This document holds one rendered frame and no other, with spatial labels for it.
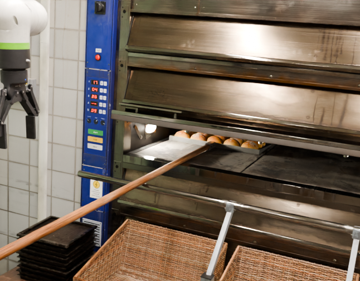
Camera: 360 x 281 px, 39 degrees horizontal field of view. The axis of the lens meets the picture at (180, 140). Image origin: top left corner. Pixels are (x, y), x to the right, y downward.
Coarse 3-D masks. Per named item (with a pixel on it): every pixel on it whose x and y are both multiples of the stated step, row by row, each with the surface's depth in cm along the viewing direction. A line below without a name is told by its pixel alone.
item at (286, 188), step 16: (128, 160) 259; (144, 160) 255; (160, 160) 254; (208, 176) 243; (224, 176) 240; (240, 176) 236; (256, 176) 238; (288, 192) 229; (304, 192) 226; (320, 192) 223; (336, 192) 222
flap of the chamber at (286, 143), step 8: (128, 120) 238; (136, 120) 237; (144, 120) 235; (152, 120) 233; (176, 128) 229; (184, 128) 227; (192, 128) 226; (200, 128) 224; (208, 128) 223; (224, 136) 221; (232, 136) 219; (240, 136) 218; (248, 136) 216; (256, 136) 215; (280, 144) 211; (288, 144) 210; (296, 144) 209; (304, 144) 207; (312, 144) 206; (328, 152) 204; (336, 152) 203; (344, 152) 201; (352, 152) 200
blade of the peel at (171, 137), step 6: (174, 138) 301; (180, 138) 299; (186, 138) 298; (198, 144) 295; (204, 144) 294; (216, 144) 291; (222, 144) 289; (270, 144) 305; (234, 150) 287; (240, 150) 285; (246, 150) 284; (252, 150) 282; (258, 150) 281; (264, 150) 292
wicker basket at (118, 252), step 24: (120, 240) 258; (144, 240) 257; (168, 240) 252; (192, 240) 248; (216, 240) 243; (96, 264) 239; (120, 264) 261; (144, 264) 255; (192, 264) 246; (216, 264) 229
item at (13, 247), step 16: (176, 160) 244; (144, 176) 215; (112, 192) 191; (80, 208) 173; (96, 208) 180; (48, 224) 158; (64, 224) 163; (16, 240) 145; (32, 240) 149; (0, 256) 137
